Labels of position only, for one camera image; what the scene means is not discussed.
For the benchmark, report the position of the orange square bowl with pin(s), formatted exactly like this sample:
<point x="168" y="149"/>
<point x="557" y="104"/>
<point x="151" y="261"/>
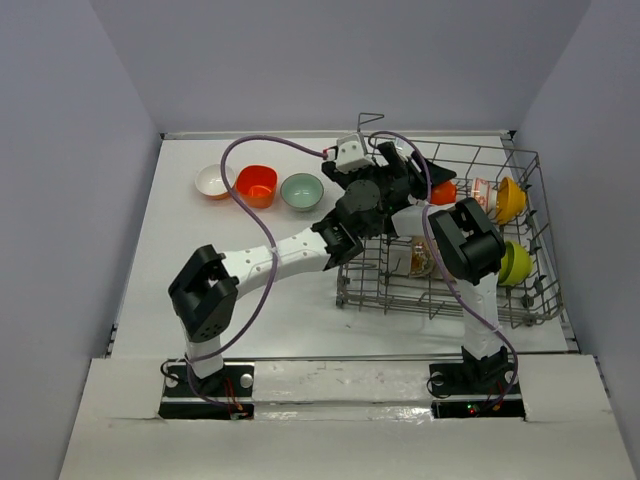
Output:
<point x="257" y="185"/>

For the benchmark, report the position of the beige painted ceramic bowl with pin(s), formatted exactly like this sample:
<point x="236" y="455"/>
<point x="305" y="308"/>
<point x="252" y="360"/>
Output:
<point x="422" y="263"/>

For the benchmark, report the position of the orange round bowl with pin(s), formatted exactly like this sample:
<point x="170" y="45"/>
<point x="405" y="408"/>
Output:
<point x="443" y="194"/>

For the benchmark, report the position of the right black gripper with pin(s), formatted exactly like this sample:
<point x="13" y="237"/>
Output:
<point x="429" y="175"/>

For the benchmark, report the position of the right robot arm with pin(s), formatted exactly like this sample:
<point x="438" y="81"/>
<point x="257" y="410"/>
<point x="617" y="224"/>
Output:
<point x="468" y="250"/>

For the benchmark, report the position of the red white patterned bowl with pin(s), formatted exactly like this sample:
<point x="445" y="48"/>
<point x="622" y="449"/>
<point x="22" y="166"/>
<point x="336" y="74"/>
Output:
<point x="485" y="194"/>

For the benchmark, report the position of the grey wire dish rack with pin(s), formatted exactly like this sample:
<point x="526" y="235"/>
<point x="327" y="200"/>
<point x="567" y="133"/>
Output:
<point x="380" y="277"/>

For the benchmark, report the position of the small white bowl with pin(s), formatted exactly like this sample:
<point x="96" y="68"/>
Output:
<point x="209" y="182"/>

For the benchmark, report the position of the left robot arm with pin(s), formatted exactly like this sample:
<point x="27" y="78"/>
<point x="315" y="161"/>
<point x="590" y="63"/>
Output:
<point x="206" y="289"/>

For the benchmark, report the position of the yellow bowl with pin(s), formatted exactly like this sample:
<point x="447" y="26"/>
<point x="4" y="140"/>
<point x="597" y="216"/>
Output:
<point x="510" y="202"/>

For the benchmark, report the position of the lime green bowl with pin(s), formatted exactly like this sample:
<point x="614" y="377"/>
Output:
<point x="516" y="265"/>

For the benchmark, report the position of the pale green ceramic bowl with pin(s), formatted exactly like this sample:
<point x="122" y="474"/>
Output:
<point x="302" y="191"/>

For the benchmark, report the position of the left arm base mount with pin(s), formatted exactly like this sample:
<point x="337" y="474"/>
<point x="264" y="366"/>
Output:
<point x="227" y="395"/>

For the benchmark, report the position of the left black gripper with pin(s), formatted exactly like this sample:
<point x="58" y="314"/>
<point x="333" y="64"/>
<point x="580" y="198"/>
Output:
<point x="385" y="174"/>

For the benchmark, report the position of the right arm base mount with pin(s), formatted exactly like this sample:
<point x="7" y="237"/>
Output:
<point x="475" y="388"/>

